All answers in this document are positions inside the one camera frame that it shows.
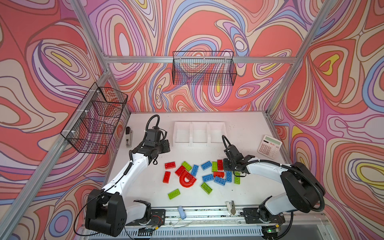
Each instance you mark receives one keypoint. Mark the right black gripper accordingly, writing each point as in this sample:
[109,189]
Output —
[225,165]

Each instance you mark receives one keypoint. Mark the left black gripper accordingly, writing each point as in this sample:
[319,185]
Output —
[166,144]

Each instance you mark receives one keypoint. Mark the red lego brick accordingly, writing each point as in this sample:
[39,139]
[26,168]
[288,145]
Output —
[167,177]
[180,170]
[170,165]
[220,165]
[219,174]

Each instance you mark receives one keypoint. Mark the green lego brick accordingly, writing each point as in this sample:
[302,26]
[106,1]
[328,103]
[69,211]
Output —
[206,188]
[237,180]
[187,166]
[214,166]
[175,193]

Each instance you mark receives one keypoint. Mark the blue lego brick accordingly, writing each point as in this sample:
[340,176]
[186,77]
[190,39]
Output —
[206,165]
[194,170]
[228,176]
[208,178]
[220,181]

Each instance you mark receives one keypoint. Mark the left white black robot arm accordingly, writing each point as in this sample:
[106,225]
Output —
[107,209]

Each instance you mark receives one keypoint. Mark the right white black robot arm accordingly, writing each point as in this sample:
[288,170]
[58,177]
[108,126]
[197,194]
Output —
[303,192]

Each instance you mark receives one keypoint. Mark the white black remote device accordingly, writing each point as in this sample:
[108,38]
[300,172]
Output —
[129,137]

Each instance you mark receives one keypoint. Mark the white three-compartment bin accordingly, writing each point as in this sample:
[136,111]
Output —
[198,134]

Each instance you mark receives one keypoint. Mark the white pink calculator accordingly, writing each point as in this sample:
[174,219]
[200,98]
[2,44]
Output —
[270,147]

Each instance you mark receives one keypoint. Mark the red arch lego piece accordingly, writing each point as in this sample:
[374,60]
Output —
[187,180]

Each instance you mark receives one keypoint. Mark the beige clip on rail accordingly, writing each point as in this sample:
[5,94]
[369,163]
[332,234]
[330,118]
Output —
[231,207]

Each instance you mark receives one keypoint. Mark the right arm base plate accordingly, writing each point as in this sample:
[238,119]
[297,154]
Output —
[257,216]

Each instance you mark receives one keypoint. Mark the black wire basket left wall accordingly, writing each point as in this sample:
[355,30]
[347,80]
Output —
[96,119]

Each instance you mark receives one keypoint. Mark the black wire basket wall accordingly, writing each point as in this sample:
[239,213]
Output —
[96,119]
[207,68]

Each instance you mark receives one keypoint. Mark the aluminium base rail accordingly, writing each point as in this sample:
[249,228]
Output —
[215,220]

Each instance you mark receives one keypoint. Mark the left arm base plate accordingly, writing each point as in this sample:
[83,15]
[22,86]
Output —
[155,219]

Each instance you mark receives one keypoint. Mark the light blue cylinder on rail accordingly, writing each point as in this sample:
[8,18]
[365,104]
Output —
[182,212]

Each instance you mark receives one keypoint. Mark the black wire basket back wall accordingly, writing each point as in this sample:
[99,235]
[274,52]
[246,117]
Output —
[207,68]

